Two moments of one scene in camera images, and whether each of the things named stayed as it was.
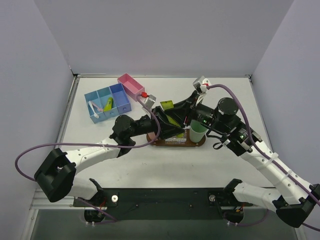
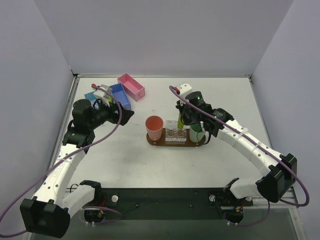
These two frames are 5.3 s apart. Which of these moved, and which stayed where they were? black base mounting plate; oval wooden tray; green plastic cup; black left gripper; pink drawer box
Moved: black left gripper
Stayed: black base mounting plate; green plastic cup; pink drawer box; oval wooden tray
